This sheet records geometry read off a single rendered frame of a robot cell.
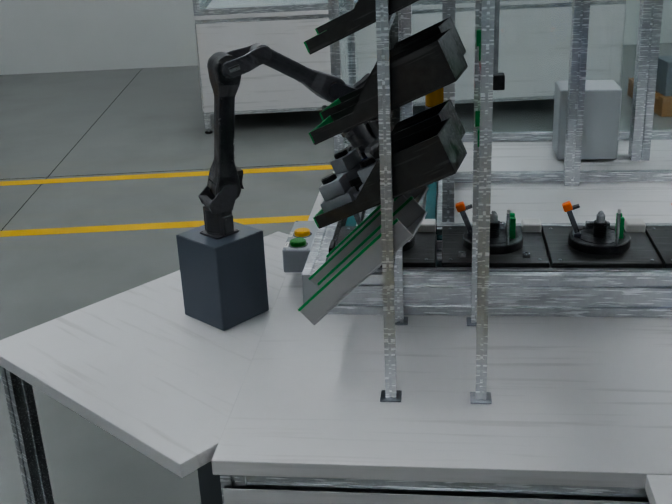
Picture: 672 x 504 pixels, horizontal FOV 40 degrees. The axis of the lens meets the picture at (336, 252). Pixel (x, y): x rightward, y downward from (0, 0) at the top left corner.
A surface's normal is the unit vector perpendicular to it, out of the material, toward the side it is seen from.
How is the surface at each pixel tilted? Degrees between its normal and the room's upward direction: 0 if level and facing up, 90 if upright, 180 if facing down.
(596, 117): 90
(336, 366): 0
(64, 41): 90
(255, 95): 90
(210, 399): 0
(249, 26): 90
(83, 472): 0
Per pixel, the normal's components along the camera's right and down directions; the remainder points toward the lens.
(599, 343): -0.04, -0.93
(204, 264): -0.68, 0.30
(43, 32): 0.04, 0.37
